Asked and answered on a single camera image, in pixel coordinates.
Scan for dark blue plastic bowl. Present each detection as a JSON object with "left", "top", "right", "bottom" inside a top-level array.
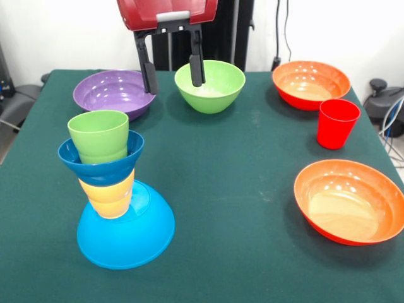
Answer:
[{"left": 57, "top": 129, "right": 146, "bottom": 186}]

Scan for black equipment box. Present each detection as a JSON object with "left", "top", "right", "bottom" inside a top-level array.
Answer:
[{"left": 0, "top": 44, "right": 16, "bottom": 102}]

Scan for purple plastic bowl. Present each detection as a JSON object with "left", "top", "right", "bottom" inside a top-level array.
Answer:
[{"left": 73, "top": 69, "right": 157, "bottom": 122}]

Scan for yellow stepped plastic cup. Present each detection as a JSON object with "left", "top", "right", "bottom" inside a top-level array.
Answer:
[{"left": 78, "top": 169, "right": 136, "bottom": 220}]

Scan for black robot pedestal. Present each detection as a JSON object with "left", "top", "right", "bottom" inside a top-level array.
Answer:
[{"left": 148, "top": 0, "right": 256, "bottom": 72}]

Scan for red plastic cup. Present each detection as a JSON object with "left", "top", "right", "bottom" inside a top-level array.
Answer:
[{"left": 316, "top": 98, "right": 362, "bottom": 150}]

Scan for green stepped plastic cup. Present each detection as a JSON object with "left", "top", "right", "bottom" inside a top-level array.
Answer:
[{"left": 67, "top": 109, "right": 130, "bottom": 165}]

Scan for light green plastic bowl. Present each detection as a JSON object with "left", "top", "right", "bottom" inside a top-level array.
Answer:
[{"left": 174, "top": 59, "right": 246, "bottom": 115}]

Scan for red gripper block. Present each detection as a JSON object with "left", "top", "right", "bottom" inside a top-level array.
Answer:
[{"left": 116, "top": 0, "right": 219, "bottom": 95}]

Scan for black wall cable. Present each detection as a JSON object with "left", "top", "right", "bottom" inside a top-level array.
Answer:
[{"left": 271, "top": 0, "right": 293, "bottom": 72}]

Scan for blue and white cables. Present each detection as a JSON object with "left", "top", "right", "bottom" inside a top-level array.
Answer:
[{"left": 380, "top": 96, "right": 404, "bottom": 162}]

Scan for orange plastic bowl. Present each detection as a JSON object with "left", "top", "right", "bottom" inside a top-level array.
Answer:
[
  {"left": 293, "top": 159, "right": 404, "bottom": 246},
  {"left": 271, "top": 60, "right": 352, "bottom": 112}
]

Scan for dark green tablecloth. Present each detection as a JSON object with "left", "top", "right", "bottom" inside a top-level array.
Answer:
[{"left": 0, "top": 69, "right": 404, "bottom": 303}]

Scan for light blue plastic bowl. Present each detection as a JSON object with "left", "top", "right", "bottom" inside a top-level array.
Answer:
[{"left": 76, "top": 179, "right": 176, "bottom": 270}]

